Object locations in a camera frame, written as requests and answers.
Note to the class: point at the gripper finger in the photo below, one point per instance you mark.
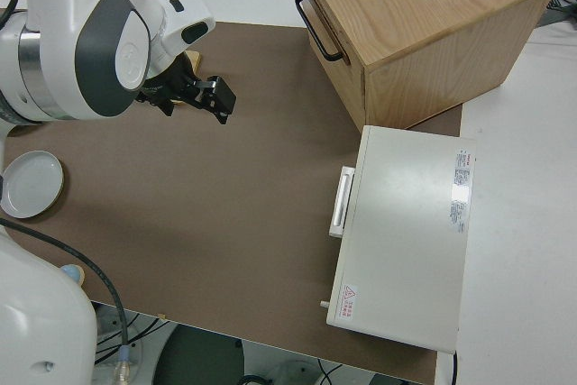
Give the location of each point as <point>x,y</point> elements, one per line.
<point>166,107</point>
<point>224,97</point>

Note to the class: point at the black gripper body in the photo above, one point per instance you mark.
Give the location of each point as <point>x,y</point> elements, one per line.
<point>185,83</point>

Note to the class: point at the gray round plate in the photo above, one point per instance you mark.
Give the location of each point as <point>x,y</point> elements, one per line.
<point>31,184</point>

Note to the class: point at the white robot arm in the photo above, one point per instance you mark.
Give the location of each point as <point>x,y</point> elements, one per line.
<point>54,65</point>

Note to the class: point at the wooden mug rack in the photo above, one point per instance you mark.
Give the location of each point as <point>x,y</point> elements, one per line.
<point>195,59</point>

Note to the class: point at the wooden cabinet drawer front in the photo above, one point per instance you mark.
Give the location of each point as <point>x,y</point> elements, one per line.
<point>348,87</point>

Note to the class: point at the white toaster oven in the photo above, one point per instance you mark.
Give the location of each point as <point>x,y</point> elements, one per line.
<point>401,231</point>

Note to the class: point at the wooden cabinet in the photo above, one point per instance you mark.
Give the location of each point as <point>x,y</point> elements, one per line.
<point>428,6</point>

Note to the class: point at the white oven knob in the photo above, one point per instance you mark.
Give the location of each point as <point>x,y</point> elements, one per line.
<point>323,304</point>

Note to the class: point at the dark grey round base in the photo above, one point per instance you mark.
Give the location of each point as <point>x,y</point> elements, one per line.
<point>203,358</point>

